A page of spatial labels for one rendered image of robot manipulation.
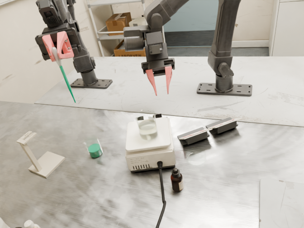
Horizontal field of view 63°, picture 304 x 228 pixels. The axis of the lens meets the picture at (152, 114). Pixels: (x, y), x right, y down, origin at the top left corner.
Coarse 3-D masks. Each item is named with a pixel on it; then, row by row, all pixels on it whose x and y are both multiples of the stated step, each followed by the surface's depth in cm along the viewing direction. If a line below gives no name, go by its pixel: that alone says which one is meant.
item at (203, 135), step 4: (200, 128) 78; (188, 132) 78; (192, 132) 77; (200, 132) 72; (204, 132) 73; (180, 136) 77; (184, 136) 77; (188, 136) 72; (192, 136) 71; (196, 136) 73; (200, 136) 73; (204, 136) 74; (180, 140) 75; (184, 140) 75; (188, 140) 72; (192, 140) 73; (196, 140) 74; (184, 144) 74; (188, 144) 73
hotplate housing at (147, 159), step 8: (168, 120) 76; (128, 152) 65; (136, 152) 65; (144, 152) 64; (152, 152) 64; (160, 152) 64; (168, 152) 64; (128, 160) 65; (136, 160) 65; (144, 160) 65; (152, 160) 65; (160, 160) 65; (168, 160) 66; (136, 168) 67; (144, 168) 67; (152, 168) 68; (160, 168) 64
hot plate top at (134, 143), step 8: (160, 120) 71; (128, 128) 70; (136, 128) 70; (160, 128) 68; (168, 128) 68; (128, 136) 68; (136, 136) 67; (160, 136) 66; (168, 136) 65; (128, 144) 65; (136, 144) 65; (144, 144) 64; (152, 144) 64; (160, 144) 63; (168, 144) 63
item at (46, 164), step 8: (24, 136) 69; (32, 136) 68; (24, 144) 68; (48, 152) 80; (32, 160) 71; (40, 160) 77; (48, 160) 77; (56, 160) 76; (32, 168) 75; (40, 168) 74; (48, 168) 74
